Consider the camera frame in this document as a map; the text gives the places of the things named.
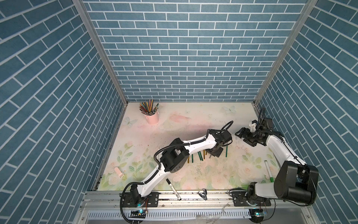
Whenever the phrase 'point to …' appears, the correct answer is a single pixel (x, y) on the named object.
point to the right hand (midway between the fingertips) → (241, 136)
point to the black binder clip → (203, 195)
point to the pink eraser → (119, 172)
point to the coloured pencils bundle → (146, 108)
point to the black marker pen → (176, 193)
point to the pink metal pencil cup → (153, 119)
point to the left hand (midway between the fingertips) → (217, 155)
